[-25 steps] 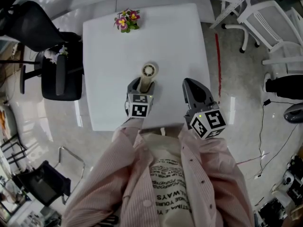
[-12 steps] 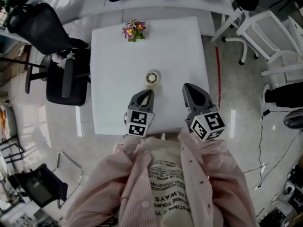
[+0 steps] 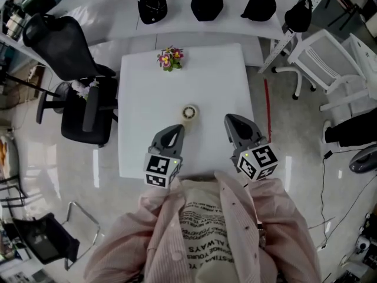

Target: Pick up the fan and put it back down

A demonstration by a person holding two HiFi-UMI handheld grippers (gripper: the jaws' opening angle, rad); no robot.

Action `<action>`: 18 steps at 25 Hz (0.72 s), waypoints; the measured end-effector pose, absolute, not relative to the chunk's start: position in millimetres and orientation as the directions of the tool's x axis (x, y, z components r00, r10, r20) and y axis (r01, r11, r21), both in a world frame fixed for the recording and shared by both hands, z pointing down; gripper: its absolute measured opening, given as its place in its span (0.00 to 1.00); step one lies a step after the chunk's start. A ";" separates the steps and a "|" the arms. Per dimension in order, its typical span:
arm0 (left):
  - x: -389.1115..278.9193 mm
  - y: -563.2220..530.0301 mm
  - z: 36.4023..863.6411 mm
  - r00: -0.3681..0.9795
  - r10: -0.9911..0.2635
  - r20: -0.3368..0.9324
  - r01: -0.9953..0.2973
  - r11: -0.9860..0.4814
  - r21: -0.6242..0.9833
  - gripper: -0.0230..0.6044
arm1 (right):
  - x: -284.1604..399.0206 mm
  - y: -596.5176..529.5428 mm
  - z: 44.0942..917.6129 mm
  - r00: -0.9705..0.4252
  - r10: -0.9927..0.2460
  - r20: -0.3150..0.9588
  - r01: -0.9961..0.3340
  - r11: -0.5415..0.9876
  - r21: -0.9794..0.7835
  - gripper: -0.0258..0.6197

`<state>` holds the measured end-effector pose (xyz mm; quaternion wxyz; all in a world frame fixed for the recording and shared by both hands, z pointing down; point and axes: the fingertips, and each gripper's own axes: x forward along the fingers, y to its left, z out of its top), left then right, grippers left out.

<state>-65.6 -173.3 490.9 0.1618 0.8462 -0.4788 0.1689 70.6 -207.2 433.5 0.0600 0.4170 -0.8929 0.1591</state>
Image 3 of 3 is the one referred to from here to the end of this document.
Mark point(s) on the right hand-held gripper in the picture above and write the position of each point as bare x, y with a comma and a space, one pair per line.
259, 161

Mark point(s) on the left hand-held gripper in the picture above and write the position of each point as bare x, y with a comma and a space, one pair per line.
160, 169

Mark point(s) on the small cream round fan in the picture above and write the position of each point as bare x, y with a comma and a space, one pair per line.
190, 113

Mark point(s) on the person's left forearm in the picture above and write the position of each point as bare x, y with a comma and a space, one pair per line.
159, 200

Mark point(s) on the person's right forearm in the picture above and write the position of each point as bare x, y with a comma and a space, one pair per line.
269, 199

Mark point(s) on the red floor tape strip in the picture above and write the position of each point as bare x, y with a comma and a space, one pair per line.
267, 105

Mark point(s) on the person's cream printed t-shirt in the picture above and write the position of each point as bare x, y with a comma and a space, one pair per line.
206, 228

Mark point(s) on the person's pink striped shirt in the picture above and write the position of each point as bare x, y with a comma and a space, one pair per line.
132, 240

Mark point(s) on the grey round floor appliance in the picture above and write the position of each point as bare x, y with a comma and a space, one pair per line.
363, 159

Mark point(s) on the pale purple flower bunch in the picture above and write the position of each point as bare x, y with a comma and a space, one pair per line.
84, 89

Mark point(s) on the pink flowers in pot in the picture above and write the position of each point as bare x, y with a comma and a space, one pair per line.
170, 58

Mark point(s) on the white mesh office chair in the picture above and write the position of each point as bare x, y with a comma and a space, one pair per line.
325, 59

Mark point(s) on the black folding chair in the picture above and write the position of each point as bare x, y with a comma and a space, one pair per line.
44, 240

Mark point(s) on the white display shelf board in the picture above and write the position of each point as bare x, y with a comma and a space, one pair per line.
182, 29

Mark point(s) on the black hanging cap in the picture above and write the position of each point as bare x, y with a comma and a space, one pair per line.
298, 16
206, 3
151, 6
259, 7

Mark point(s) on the black mesh office chair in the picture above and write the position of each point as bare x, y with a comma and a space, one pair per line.
62, 46

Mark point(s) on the silver metal chair frame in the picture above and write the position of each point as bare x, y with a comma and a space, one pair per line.
88, 220

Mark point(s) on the white metal rack post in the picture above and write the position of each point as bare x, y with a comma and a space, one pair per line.
282, 44

